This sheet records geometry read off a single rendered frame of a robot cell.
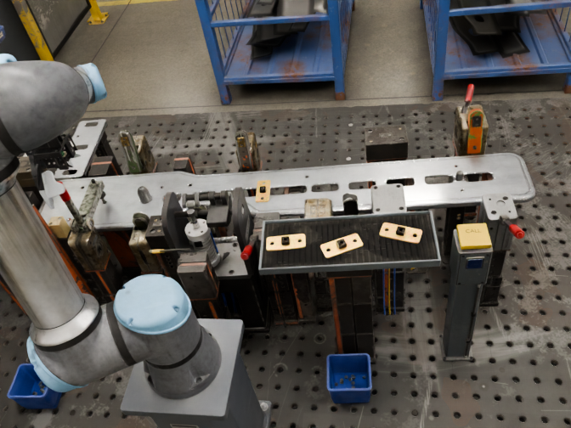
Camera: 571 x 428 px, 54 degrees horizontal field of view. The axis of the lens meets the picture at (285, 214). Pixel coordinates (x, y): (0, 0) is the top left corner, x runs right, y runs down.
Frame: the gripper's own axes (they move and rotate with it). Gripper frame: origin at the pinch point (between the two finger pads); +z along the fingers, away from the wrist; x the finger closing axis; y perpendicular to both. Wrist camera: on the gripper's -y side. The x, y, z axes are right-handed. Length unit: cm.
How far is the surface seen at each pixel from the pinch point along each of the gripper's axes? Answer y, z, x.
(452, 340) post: 94, 41, -22
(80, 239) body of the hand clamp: 0.4, 14.4, -4.3
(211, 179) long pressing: 30.7, 19.5, 20.5
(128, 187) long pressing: 5.9, 19.4, 19.8
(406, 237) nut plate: 82, 3, -20
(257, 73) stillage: 15, 103, 209
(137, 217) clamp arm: 17.5, 9.0, -3.2
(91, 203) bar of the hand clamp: 1.1, 12.2, 6.4
